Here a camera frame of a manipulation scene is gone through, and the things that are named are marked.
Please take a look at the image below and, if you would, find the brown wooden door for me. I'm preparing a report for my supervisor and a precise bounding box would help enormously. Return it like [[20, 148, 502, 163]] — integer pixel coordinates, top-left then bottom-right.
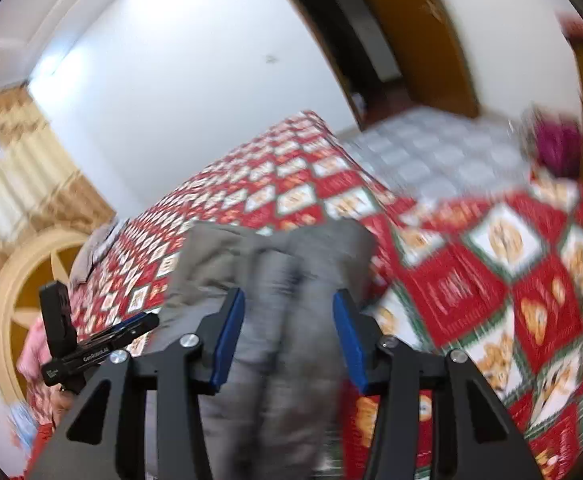
[[344, 0, 481, 119]]

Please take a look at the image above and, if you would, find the beige curtain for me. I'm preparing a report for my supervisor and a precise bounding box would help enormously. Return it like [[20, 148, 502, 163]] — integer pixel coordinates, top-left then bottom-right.
[[0, 85, 117, 282]]

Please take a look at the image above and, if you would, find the round wooden headboard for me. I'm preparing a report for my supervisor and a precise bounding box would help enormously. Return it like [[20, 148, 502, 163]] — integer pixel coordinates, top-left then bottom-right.
[[0, 227, 103, 407]]

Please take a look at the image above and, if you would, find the red printed blanket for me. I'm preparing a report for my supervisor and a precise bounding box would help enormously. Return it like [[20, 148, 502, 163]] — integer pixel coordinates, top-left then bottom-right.
[[24, 110, 583, 480]]

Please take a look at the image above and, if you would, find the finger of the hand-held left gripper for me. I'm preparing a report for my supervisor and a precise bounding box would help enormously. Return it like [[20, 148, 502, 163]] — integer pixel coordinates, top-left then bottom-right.
[[78, 311, 160, 350]]

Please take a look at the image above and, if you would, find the dark wooden door frame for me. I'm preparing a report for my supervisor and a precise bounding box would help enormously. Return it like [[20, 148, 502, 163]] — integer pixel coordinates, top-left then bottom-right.
[[266, 0, 368, 132]]

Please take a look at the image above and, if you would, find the grey garment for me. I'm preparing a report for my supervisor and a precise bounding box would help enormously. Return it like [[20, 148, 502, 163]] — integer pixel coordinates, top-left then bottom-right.
[[146, 220, 378, 480]]

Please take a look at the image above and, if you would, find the magenta cloth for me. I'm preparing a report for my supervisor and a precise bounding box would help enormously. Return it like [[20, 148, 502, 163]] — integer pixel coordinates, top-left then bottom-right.
[[533, 114, 583, 177]]

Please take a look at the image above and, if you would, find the grey striped pillow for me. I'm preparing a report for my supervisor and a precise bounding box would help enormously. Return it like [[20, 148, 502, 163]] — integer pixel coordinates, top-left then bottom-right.
[[69, 220, 128, 292]]

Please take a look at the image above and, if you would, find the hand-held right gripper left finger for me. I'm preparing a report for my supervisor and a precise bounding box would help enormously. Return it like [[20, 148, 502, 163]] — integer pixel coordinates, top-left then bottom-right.
[[24, 287, 246, 480]]

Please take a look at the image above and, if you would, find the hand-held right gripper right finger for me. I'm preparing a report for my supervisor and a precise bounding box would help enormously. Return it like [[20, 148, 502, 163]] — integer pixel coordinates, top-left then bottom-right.
[[332, 290, 545, 480]]

